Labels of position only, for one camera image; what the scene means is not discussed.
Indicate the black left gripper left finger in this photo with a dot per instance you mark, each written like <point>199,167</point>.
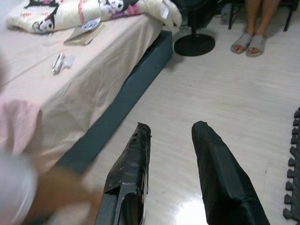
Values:
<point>131,168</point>

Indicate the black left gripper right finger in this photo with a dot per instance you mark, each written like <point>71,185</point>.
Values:
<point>218,175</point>

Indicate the small white wrapper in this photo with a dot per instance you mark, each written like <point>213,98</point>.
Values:
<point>58,63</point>

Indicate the blue and white book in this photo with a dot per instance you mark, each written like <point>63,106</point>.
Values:
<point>82,35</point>

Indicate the black foam puzzle mat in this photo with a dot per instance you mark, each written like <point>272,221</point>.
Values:
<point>295,140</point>

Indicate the mattress with cream sheet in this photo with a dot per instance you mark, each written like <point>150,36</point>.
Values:
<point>82,77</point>

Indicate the crumpled white tissue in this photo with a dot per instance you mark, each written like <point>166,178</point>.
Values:
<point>69,61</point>

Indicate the grey open-toe slipper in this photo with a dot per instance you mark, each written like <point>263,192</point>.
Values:
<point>242,41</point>
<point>257,43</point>

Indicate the black chair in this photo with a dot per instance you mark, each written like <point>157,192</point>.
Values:
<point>231,18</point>

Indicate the person's right leg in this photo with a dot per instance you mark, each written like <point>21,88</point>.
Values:
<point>252,16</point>

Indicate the person's leg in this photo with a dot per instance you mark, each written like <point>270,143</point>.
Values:
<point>252,16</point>
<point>268,16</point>

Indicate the person's left leg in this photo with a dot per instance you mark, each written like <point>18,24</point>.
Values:
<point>268,16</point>

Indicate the cream cartoon print blanket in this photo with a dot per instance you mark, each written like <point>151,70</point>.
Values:
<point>70,11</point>

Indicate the teal upholstered bed frame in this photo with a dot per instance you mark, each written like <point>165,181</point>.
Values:
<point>131,93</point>

